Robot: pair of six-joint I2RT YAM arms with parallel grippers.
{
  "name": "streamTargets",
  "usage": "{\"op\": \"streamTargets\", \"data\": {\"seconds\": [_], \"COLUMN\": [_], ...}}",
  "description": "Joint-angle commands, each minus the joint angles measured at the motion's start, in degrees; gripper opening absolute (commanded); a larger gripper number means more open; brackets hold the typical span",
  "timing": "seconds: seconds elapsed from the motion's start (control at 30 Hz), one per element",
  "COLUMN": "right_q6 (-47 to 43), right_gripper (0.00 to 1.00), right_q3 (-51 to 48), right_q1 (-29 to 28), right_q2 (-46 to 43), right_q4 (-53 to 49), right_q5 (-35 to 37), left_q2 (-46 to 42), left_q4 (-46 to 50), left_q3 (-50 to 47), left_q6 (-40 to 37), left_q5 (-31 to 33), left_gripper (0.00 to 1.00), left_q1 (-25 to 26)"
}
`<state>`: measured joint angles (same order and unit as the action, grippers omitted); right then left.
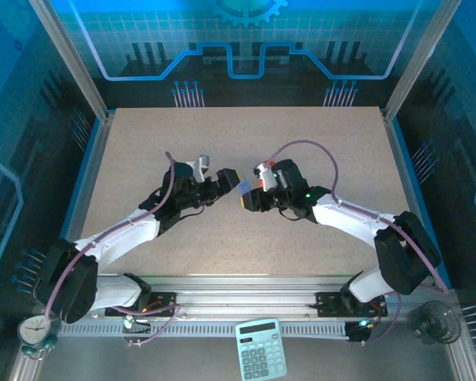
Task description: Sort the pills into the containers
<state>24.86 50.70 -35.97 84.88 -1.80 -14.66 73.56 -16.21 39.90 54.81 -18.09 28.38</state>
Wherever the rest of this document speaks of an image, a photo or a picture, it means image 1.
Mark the clear blue plastic bag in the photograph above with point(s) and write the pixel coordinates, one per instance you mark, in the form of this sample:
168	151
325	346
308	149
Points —
245	186

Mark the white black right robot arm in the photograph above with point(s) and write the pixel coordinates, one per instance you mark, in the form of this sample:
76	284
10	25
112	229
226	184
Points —
349	218

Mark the blue table side strip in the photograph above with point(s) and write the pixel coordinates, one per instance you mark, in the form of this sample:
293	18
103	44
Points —
411	178
83	178

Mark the small black controller box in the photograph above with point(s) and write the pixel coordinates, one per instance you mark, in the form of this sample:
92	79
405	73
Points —
357	332
129	323

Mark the light blue calculator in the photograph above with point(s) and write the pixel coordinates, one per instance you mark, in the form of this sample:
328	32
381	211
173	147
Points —
262	353

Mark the small black fan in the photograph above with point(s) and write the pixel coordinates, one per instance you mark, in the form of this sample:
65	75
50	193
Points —
432	323

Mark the green alarm clock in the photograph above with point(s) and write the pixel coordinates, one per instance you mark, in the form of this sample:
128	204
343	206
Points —
36	329

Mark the aluminium rail beam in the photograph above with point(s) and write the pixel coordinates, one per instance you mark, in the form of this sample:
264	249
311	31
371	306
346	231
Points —
242	293

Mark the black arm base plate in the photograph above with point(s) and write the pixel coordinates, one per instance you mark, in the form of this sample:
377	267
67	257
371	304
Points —
327	303
162	299

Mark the aluminium frame post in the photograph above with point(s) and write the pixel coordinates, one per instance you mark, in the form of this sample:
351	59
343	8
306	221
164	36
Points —
73	59
420	55

